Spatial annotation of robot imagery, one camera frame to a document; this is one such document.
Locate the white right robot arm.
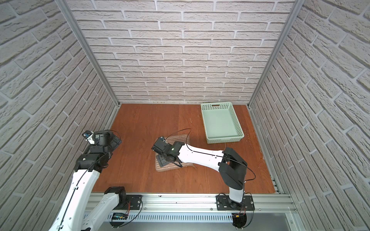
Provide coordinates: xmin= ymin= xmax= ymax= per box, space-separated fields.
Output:
xmin=152 ymin=139 xmax=248 ymax=204

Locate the aluminium corner post right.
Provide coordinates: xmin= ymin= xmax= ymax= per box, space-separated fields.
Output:
xmin=248 ymin=0 xmax=305 ymax=109

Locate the aluminium corner post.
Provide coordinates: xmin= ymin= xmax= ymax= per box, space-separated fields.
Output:
xmin=56 ymin=0 xmax=120 ymax=107
xmin=248 ymin=0 xmax=305 ymax=109

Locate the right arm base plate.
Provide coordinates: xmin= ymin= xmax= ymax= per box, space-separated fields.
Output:
xmin=215 ymin=194 xmax=255 ymax=212

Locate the right controller board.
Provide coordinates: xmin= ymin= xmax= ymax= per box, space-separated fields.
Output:
xmin=232 ymin=213 xmax=247 ymax=229

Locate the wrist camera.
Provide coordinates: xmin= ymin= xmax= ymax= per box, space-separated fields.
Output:
xmin=82 ymin=131 xmax=95 ymax=145
xmin=152 ymin=137 xmax=170 ymax=155

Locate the controller board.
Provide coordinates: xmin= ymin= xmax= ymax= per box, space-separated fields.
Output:
xmin=111 ymin=213 xmax=129 ymax=222
xmin=232 ymin=213 xmax=247 ymax=229

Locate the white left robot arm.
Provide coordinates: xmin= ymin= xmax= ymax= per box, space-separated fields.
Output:
xmin=50 ymin=130 xmax=130 ymax=231

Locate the green perforated plastic basket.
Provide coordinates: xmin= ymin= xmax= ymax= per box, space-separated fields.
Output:
xmin=200 ymin=102 xmax=244 ymax=144

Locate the striped brown dishcloth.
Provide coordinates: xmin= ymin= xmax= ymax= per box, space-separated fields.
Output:
xmin=155 ymin=134 xmax=197 ymax=173

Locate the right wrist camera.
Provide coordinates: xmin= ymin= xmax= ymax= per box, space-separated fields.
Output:
xmin=152 ymin=137 xmax=170 ymax=155

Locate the aluminium front rail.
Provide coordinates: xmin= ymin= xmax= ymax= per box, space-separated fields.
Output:
xmin=133 ymin=193 xmax=298 ymax=213

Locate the left controller board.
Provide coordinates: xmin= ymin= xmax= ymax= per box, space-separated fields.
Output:
xmin=111 ymin=213 xmax=129 ymax=222

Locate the aluminium corner post left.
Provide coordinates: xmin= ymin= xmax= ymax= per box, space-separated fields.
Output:
xmin=56 ymin=0 xmax=120 ymax=107

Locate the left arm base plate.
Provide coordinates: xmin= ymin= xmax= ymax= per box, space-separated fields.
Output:
xmin=114 ymin=194 xmax=143 ymax=210

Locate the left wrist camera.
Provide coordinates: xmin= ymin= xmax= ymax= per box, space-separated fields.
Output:
xmin=82 ymin=131 xmax=95 ymax=145

